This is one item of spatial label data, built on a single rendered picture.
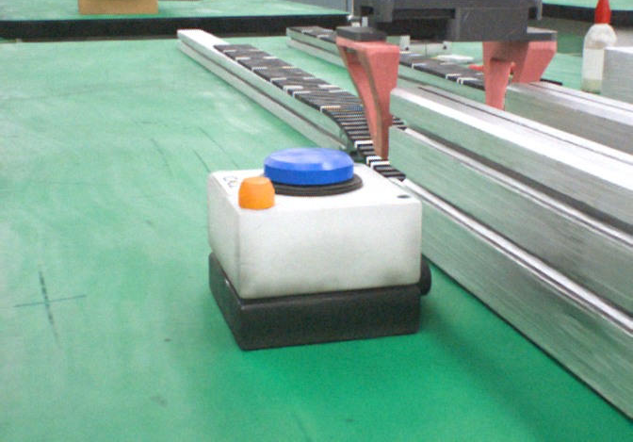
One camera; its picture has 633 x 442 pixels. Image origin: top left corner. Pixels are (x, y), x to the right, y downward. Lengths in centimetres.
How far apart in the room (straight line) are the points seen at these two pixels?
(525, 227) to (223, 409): 15
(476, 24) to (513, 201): 19
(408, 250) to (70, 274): 19
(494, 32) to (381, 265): 23
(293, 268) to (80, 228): 23
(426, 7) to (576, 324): 25
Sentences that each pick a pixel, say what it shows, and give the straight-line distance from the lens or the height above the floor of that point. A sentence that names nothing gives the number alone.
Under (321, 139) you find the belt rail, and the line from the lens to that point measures 83.
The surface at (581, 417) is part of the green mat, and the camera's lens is 37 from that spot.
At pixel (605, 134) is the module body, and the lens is 51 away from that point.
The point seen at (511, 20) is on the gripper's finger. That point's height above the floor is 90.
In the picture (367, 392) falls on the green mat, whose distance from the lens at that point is 38.
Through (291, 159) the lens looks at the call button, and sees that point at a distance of 43.
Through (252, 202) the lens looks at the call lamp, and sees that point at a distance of 40.
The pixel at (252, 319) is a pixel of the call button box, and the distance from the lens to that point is 41.
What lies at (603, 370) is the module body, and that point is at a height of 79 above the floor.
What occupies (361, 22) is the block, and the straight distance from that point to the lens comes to 172.
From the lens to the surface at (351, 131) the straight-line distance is 75.
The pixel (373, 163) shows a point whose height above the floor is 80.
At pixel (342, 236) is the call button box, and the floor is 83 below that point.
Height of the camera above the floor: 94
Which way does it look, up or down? 14 degrees down
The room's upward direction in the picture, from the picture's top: straight up
